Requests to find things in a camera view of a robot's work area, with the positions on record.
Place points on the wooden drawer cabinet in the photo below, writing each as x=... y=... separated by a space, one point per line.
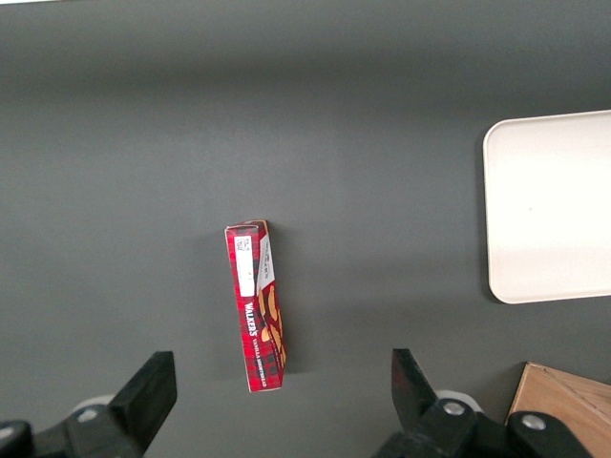
x=563 y=391

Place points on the cream rectangular tray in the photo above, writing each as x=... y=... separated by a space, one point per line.
x=549 y=205

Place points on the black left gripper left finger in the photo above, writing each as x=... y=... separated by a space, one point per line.
x=138 y=401

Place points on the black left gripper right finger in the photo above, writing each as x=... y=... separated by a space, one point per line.
x=415 y=396

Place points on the red tartan cookie box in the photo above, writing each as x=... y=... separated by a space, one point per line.
x=255 y=305

